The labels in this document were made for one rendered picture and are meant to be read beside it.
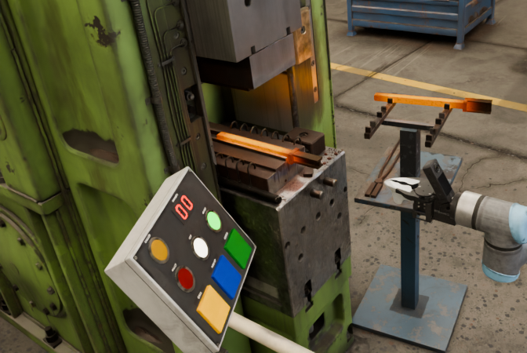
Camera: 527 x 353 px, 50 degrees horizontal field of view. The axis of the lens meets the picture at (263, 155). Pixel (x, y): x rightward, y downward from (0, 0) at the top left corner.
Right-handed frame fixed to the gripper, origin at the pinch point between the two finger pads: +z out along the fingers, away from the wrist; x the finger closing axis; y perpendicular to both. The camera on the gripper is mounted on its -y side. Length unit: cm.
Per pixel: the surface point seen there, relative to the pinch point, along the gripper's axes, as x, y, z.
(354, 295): 44, 100, 42
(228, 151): -6, 1, 54
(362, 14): 357, 79, 213
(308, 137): 14.3, 2.1, 36.6
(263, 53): -6.7, -35.2, 33.4
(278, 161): -4.2, 1.0, 35.3
